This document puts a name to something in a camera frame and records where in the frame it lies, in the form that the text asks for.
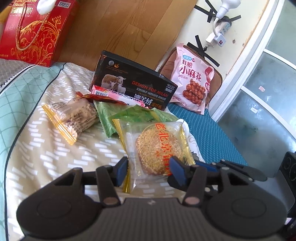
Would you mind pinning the patterned bed sheet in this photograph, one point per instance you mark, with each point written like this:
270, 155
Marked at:
33, 152

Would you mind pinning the pink snack stick packet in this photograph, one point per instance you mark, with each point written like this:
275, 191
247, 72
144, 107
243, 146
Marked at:
116, 96

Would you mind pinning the light green snack packet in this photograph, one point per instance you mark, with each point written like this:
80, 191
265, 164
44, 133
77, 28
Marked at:
105, 110

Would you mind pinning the red snack packet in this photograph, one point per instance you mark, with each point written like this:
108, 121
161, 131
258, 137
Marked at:
93, 97

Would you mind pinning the pink blue unicorn plush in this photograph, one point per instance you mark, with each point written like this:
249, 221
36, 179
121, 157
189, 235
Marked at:
45, 6

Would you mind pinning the nut snack gold-edged packet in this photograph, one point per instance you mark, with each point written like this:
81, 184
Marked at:
71, 118

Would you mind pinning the white lamp plug adapter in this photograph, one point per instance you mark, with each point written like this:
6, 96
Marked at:
224, 9

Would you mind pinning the wooden headboard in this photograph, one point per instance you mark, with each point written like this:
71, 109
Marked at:
141, 31

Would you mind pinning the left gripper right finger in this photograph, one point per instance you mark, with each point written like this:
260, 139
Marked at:
193, 177

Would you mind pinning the sesame cake clear packet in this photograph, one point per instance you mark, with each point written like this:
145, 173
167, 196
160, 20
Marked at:
149, 147

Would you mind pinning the dark green snack packet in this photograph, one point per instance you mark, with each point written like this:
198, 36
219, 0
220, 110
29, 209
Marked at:
138, 114

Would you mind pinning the pink fried twist bag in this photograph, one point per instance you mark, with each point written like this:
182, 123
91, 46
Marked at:
192, 77

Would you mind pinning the black sheep print box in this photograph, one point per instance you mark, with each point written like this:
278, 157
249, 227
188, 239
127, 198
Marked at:
127, 77

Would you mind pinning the red gift box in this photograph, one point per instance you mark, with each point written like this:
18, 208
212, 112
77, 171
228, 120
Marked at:
34, 38

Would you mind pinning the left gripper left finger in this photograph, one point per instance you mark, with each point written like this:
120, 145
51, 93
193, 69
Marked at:
109, 177

